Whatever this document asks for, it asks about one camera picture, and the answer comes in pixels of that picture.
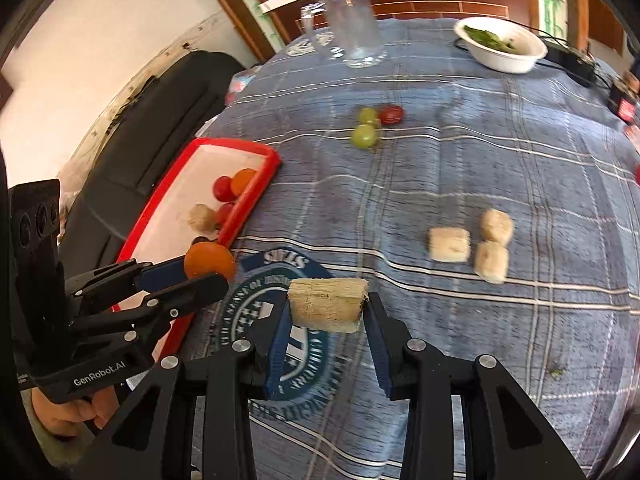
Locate person's left forearm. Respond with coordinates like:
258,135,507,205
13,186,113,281
15,410,76,471

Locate wooden counter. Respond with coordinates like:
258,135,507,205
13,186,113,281
240,0,531,46

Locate clear glass mug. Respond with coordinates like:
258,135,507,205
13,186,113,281
299,0,388,69

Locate sugarcane piece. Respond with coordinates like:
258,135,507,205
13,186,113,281
187,204,218,233
288,277,370,334
473,241,510,285
481,208,515,247
428,227,472,262

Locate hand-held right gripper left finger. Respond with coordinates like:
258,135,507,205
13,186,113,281
75,296,292,480

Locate black power adapter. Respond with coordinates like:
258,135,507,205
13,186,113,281
542,42,598,87

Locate black box with red label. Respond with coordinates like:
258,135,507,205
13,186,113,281
609,77,640,123

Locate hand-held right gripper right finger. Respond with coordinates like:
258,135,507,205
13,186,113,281
366,294,586,480

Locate red plastic tray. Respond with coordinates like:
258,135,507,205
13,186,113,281
111,137,282,361

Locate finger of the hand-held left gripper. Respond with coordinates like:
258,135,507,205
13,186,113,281
67,256,188,311
75,272,230,346

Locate person's left hand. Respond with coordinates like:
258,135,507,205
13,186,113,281
30,386,121,438

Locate orange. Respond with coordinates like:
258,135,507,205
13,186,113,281
183,241,237,283
231,168,258,196

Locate blue printed tablecloth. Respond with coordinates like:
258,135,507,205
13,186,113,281
170,15,640,480

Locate black chair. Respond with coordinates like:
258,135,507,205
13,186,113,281
60,50,246,266

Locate green leaves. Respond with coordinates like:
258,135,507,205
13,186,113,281
464,26,518,53

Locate white bowl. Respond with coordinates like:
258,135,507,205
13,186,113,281
454,16,548,73

